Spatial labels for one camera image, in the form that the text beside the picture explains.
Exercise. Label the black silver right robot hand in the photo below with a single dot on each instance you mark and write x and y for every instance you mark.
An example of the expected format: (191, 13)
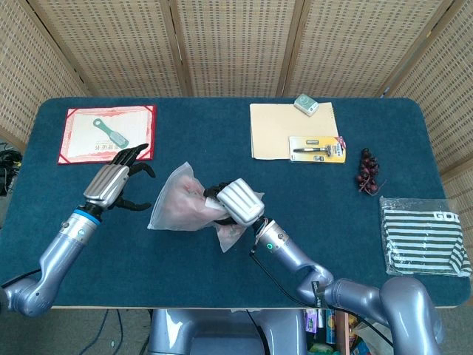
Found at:
(240, 199)

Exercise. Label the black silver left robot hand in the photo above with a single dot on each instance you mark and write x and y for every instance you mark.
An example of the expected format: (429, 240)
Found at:
(107, 183)

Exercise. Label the pink item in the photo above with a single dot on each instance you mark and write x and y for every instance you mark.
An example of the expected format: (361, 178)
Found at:
(188, 207)

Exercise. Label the transparent plastic bag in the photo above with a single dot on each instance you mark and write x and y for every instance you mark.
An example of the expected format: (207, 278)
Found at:
(173, 211)

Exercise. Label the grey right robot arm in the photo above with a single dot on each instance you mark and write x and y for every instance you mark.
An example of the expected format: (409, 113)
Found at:
(295, 259)

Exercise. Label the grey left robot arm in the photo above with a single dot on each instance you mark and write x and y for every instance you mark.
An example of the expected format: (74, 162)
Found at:
(59, 255)

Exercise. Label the bagged black white striped clothes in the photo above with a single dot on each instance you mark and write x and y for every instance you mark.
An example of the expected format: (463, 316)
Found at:
(414, 236)

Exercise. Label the white plastic floor bag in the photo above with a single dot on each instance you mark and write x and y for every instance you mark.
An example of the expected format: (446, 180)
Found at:
(369, 334)

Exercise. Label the green comb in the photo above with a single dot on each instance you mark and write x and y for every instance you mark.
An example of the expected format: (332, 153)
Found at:
(111, 133)

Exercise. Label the red framed certificate folder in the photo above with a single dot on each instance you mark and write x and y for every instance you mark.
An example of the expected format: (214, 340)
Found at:
(79, 122)

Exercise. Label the tan manila folder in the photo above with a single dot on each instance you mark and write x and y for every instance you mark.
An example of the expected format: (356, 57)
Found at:
(271, 127)

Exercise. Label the yellow razor blister pack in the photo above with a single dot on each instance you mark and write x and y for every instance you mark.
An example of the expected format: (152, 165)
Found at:
(314, 149)

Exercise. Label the blue felt table mat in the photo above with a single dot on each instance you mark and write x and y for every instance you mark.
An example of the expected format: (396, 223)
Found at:
(184, 277)

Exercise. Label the small white green box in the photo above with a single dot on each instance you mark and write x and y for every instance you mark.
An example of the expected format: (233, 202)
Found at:
(306, 104)

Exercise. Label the dark red grape bunch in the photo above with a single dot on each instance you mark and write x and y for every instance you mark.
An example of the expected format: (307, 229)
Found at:
(367, 172)

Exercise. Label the grey robot torso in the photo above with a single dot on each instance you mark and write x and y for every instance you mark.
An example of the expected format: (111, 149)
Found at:
(221, 329)

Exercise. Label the woven bamboo folding screen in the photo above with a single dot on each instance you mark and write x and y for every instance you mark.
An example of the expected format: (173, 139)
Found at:
(236, 48)

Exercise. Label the colourful packaged goods stack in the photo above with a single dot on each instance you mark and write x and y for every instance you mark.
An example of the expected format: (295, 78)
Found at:
(321, 329)

